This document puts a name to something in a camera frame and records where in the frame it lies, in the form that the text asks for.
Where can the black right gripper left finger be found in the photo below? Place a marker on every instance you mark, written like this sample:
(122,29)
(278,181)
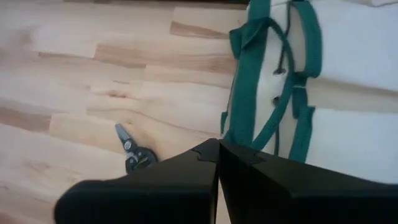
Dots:
(155,199)

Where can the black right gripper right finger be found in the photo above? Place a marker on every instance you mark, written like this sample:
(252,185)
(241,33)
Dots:
(311,199)

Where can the cream green-trimmed gardening bag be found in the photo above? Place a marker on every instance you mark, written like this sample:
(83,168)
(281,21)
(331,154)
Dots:
(357,46)

